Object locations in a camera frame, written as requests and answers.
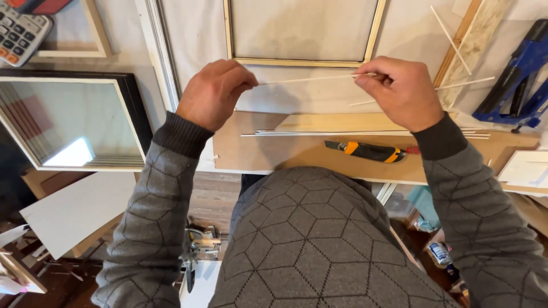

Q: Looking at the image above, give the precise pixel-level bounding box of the orange black utility knife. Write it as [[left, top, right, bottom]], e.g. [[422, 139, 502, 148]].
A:
[[324, 140, 420, 163]]

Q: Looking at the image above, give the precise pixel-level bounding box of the white blue glue bottle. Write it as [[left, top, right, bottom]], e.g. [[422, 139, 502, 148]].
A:
[[427, 242, 454, 267]]

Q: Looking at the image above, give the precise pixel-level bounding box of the gold picture frame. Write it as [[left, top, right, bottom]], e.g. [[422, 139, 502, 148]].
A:
[[223, 0, 387, 68]]

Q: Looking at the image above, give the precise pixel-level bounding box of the person's right hand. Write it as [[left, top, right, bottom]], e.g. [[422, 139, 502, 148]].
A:
[[354, 56, 445, 133]]

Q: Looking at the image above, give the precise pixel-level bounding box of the metal clamp tool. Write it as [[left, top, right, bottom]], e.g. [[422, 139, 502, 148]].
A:
[[181, 220, 222, 294]]

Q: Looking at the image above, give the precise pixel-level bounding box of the person's grey patterned sweater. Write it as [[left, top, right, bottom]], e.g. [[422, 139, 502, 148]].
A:
[[209, 166, 461, 308]]

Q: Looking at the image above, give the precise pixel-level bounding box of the thin wooden strip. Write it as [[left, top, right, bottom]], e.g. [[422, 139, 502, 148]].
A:
[[258, 73, 378, 86], [348, 76, 496, 107], [430, 5, 472, 76]]

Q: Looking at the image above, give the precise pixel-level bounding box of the speckled wood moulding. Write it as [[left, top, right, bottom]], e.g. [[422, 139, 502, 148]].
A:
[[432, 0, 513, 110]]

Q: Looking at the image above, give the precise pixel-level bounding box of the black white glazed picture frame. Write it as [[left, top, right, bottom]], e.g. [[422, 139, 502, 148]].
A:
[[0, 70, 154, 173]]

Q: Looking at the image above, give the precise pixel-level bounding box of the white foam board piece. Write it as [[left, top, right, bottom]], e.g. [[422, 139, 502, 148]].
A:
[[497, 150, 548, 190]]

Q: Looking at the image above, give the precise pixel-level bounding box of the cream picture frame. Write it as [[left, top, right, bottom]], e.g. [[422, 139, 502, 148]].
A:
[[33, 0, 113, 58]]

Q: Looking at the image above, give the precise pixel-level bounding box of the red case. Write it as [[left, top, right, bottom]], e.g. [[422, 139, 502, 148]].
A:
[[3, 0, 73, 16]]

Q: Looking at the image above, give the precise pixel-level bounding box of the person's left hand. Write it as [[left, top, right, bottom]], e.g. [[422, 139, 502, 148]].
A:
[[176, 59, 259, 133]]

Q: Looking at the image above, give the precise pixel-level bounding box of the white frame moulding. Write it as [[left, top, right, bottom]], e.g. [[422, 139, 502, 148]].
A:
[[135, 0, 181, 113]]

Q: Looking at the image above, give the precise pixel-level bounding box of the grey calculator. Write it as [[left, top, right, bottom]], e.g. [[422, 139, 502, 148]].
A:
[[0, 1, 54, 68]]

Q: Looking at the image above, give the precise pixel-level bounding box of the brown backing board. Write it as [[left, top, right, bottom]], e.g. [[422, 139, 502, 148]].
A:
[[212, 111, 548, 194]]

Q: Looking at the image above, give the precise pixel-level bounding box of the white mat board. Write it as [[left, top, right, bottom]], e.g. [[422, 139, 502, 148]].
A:
[[20, 171, 138, 260]]

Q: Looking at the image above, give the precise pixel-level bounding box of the bundle of thin wooden strips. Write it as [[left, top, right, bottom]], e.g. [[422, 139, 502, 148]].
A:
[[241, 127, 491, 139]]

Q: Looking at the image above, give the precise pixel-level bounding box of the blue staple gun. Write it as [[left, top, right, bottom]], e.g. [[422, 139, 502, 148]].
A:
[[472, 19, 548, 133]]

